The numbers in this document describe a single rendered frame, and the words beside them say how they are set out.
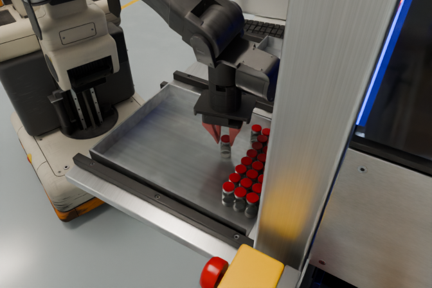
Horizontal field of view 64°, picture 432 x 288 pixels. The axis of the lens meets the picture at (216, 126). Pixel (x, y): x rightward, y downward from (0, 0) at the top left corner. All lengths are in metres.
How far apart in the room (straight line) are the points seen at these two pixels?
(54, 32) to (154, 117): 0.58
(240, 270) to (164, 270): 1.16
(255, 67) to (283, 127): 0.22
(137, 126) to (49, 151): 0.96
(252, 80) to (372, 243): 0.27
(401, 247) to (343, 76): 0.18
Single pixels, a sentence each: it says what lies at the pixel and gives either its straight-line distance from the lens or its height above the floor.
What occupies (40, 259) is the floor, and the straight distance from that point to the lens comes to 1.73.
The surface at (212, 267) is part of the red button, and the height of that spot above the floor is 1.01.
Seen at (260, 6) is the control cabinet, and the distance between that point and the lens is 1.42.
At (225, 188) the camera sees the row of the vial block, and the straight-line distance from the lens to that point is 0.59.
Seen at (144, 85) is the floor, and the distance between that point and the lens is 2.46.
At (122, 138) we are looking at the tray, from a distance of 0.76.
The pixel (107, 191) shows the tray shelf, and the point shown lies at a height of 0.88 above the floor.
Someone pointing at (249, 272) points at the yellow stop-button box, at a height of 1.03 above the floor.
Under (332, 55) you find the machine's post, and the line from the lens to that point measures 0.25.
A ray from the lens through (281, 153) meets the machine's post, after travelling 0.32.
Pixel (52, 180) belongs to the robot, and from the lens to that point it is 1.58.
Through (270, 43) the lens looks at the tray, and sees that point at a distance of 1.06.
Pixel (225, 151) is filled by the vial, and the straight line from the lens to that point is 0.68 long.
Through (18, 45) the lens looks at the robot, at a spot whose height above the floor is 0.74.
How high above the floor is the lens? 1.40
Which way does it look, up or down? 42 degrees down
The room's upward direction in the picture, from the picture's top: straight up
